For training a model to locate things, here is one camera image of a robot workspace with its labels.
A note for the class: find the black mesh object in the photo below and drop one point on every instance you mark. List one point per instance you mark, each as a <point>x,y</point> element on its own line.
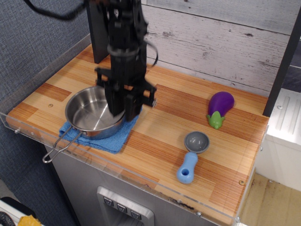
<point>6,220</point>

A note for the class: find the purple toy eggplant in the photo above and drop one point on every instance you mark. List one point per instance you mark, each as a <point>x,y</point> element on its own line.
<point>219,104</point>

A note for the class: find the clear acrylic edge guard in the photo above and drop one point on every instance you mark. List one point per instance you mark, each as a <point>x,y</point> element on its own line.
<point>37,185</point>

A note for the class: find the blue folded cloth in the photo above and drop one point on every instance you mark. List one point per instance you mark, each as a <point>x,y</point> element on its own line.
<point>112,144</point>

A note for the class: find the black vertical post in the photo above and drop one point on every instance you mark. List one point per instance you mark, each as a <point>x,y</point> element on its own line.
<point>97,20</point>
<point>284,66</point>

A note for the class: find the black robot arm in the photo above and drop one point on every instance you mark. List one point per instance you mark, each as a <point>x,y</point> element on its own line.
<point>126,28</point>

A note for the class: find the grey toy fridge cabinet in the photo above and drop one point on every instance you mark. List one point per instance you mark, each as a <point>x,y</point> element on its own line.
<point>80,181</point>

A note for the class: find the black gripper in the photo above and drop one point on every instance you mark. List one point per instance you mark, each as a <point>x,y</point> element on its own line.
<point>125,85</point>

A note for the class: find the stainless steel saucepan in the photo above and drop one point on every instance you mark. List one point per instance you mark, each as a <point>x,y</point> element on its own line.
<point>88,114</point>

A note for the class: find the grey blue toy scoop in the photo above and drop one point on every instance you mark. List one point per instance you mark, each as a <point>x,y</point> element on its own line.
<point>196,142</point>

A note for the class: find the silver dispenser button panel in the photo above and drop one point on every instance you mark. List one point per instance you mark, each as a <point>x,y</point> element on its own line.
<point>120,211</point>

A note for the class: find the yellow object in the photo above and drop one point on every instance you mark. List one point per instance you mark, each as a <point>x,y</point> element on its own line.
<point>29,221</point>

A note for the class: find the black vertical post left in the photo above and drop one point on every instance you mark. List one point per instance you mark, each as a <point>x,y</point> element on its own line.
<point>97,20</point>

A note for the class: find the white appliance right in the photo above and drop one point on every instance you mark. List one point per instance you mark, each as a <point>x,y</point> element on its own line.
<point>279,157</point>

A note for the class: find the black vertical post right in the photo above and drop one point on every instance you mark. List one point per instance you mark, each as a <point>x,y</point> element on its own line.
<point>284,66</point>

